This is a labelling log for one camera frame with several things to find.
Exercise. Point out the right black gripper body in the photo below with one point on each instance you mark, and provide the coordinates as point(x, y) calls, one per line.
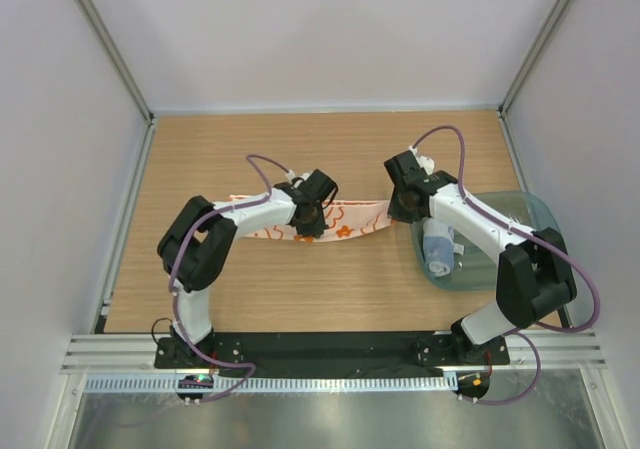
point(398, 209)

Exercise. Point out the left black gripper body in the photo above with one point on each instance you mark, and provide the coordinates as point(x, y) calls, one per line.
point(315, 226)

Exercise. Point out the orange white patterned towel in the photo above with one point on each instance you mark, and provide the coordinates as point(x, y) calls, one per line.
point(343, 220)

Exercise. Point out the blue bear towel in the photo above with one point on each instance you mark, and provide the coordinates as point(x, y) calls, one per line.
point(438, 247)

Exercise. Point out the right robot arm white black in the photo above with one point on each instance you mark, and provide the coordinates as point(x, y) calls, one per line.
point(533, 277)

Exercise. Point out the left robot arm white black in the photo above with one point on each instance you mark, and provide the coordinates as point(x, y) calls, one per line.
point(196, 246)

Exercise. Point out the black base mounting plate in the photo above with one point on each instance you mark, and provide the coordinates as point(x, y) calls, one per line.
point(350, 355)

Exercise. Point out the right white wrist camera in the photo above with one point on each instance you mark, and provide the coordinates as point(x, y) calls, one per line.
point(426, 163)

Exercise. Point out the aluminium frame rail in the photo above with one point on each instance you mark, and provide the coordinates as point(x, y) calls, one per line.
point(128, 352)

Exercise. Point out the white slotted cable duct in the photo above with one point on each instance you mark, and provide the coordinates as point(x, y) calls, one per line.
point(199, 383)

